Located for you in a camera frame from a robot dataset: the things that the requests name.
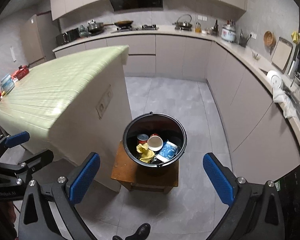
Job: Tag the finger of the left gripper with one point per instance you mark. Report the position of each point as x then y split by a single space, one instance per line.
31 165
11 141

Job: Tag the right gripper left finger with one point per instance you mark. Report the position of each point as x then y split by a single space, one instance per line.
36 220

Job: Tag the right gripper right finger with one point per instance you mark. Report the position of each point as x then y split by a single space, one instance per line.
254 210

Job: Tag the yellow cloth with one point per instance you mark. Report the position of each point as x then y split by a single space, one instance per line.
145 155

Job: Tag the blue patterned paper cup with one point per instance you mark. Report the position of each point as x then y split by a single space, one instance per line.
167 152

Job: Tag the red paper cup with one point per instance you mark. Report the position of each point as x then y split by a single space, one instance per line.
155 143

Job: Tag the black trash bucket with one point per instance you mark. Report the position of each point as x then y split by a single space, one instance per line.
165 126

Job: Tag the left hand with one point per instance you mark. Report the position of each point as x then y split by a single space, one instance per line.
7 220

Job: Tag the white blue container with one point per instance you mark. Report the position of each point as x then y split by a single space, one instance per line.
7 83

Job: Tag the green plaid tablecloth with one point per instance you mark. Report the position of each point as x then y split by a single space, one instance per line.
40 98

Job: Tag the red enamel pot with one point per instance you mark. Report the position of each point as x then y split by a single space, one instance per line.
21 72

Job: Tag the wooden stool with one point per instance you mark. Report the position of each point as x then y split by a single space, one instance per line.
136 177

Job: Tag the black shoe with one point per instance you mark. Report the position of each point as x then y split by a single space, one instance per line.
142 233

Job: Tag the refrigerator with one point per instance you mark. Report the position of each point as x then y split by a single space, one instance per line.
38 38

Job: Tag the black microwave oven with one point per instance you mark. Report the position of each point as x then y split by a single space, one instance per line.
67 37

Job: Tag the white plate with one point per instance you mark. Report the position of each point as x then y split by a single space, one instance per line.
275 79

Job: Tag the black lidded wok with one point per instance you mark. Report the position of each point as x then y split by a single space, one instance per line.
95 27

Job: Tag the frying pan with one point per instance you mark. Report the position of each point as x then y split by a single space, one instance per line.
121 24

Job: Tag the cutting board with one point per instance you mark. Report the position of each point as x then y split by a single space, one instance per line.
281 55

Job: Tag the gas stove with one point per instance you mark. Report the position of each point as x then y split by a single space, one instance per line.
132 28

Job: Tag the woven basket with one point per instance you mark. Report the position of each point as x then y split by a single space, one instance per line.
269 39

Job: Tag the white rice cooker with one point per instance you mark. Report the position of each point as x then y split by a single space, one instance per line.
228 33

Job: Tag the dark glass bottle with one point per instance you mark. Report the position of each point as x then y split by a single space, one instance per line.
215 29

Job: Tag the steel kettle pot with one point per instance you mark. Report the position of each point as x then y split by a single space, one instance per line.
183 22

